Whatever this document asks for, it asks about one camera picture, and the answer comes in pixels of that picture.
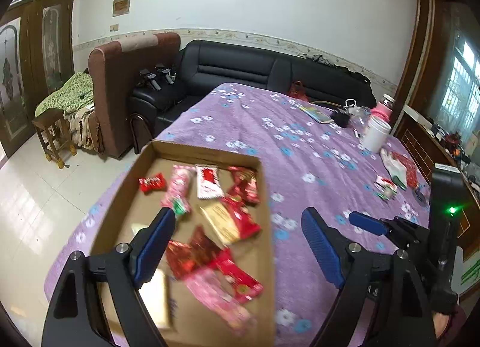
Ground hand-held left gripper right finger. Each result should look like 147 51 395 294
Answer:
301 207 439 347

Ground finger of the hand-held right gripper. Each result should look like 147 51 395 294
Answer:
349 211 431 255

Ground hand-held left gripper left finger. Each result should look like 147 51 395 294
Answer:
40 207 177 347

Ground brown cardboard box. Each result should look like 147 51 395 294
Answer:
90 139 277 347

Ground yellow biscuit packet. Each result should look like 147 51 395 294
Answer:
137 268 172 330

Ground pink striped snack packet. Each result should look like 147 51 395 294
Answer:
160 165 196 209

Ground red cracker packet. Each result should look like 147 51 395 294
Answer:
199 197 262 246

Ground person's right forearm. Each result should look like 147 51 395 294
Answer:
431 304 468 347

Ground red shiny snack packet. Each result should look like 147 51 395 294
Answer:
165 225 233 280

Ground small white red green packet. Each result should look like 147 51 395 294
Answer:
375 177 398 200

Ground white red green plastic bag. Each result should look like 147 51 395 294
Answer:
380 148 423 190

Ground small red candy packet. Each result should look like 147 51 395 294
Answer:
139 172 167 194

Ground white and red snack packet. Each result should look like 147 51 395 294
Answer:
195 164 226 200

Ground red packet with gold print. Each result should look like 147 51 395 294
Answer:
215 257 265 305

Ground white plastic jar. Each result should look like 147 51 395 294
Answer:
361 114 392 153

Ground wooden cabinet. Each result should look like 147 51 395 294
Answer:
394 105 480 258

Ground red patterned snack packet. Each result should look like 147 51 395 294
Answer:
225 166 262 207

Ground black pouch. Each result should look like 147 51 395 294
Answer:
332 107 352 128

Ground clear glass jar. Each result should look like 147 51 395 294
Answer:
345 98 370 123

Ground pink bottle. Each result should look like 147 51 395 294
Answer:
369 94 397 126

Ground dark curved chair back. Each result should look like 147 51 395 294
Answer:
129 113 153 155

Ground colourful booklet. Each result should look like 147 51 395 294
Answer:
300 105 337 124

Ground purple floral blanket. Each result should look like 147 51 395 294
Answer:
44 82 433 347

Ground floral bedding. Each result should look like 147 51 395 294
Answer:
64 107 106 153

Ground red handbag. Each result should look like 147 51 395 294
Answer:
288 80 310 102

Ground wooden stool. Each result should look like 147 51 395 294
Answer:
32 108 78 170

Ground brown armchair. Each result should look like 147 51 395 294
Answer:
88 32 182 160

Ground black clothing on sofa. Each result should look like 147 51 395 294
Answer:
298 53 370 81

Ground window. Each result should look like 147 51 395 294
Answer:
439 28 480 127

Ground black device on sofa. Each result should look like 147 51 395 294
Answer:
155 64 177 86
137 68 162 92

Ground green patterned quilt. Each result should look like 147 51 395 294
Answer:
35 71 95 117

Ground black leather sofa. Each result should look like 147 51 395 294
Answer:
131 39 378 145

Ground wooden glass-panel doors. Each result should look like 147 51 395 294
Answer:
0 0 83 160

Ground dark round ring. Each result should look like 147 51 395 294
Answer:
412 187 430 207

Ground wooden door frame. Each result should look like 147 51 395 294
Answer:
390 0 448 116

